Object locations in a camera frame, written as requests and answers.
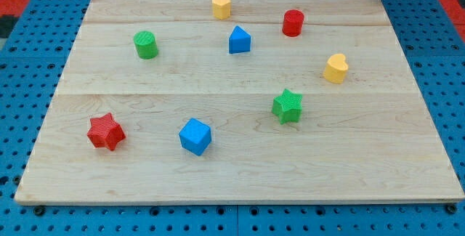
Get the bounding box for yellow heart block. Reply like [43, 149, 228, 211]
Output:
[323, 53, 349, 84]

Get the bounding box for blue cube block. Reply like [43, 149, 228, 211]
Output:
[179, 118, 211, 156]

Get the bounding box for green star block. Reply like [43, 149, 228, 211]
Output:
[272, 89, 303, 124]

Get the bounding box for blue triangle block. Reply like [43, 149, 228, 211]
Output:
[228, 25, 251, 54]

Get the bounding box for wooden board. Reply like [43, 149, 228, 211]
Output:
[15, 0, 464, 206]

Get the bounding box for red cylinder block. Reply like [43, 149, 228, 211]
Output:
[282, 9, 304, 37]

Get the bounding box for yellow hexagon block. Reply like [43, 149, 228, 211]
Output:
[211, 0, 232, 20]

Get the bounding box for green cylinder block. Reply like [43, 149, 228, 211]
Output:
[133, 30, 158, 60]

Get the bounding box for red star block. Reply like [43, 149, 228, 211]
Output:
[86, 113, 126, 151]

